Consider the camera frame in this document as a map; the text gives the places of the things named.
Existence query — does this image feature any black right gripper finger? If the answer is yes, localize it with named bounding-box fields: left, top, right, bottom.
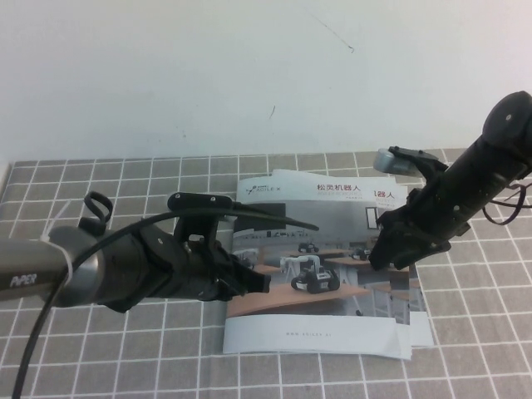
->
left=393, top=239, right=453, bottom=271
left=368, top=227, right=411, bottom=272

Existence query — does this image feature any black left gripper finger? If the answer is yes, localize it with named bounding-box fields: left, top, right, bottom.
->
left=221, top=281, right=247, bottom=302
left=235, top=259, right=274, bottom=295

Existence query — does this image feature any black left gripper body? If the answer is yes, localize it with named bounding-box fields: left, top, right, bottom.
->
left=165, top=234, right=251, bottom=303

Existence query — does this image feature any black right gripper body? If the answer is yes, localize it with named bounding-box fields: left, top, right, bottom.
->
left=377, top=177, right=471, bottom=249

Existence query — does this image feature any AgileX brochure with cover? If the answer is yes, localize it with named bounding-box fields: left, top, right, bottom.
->
left=222, top=178, right=413, bottom=361

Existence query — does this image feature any AgileX brochure lowest in stack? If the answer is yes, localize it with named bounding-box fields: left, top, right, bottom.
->
left=272, top=169, right=436, bottom=347

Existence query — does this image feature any grey white-checked tablecloth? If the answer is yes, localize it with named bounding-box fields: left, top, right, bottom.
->
left=0, top=145, right=532, bottom=399

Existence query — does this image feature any white zip tie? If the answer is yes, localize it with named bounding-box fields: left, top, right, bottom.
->
left=40, top=199, right=79, bottom=288

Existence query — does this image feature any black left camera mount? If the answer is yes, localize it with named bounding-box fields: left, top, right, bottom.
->
left=173, top=207, right=224, bottom=250

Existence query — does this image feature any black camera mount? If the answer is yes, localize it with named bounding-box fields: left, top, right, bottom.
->
left=173, top=207, right=224, bottom=250
left=387, top=145, right=449, bottom=186

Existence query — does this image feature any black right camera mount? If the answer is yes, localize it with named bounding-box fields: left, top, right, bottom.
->
left=387, top=145, right=449, bottom=186

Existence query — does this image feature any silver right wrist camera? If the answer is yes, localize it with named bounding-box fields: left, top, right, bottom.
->
left=372, top=148, right=417, bottom=176

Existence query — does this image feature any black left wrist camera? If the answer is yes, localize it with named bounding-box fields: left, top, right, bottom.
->
left=165, top=191, right=234, bottom=212

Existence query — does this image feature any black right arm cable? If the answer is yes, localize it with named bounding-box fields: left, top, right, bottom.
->
left=483, top=177, right=532, bottom=229

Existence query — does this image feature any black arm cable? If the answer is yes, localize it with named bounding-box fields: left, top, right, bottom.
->
left=483, top=177, right=532, bottom=229
left=11, top=201, right=320, bottom=399

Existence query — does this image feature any black cable strap loop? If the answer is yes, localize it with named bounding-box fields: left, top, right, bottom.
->
left=77, top=190, right=112, bottom=239

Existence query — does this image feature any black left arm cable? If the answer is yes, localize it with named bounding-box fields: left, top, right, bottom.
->
left=11, top=201, right=320, bottom=399

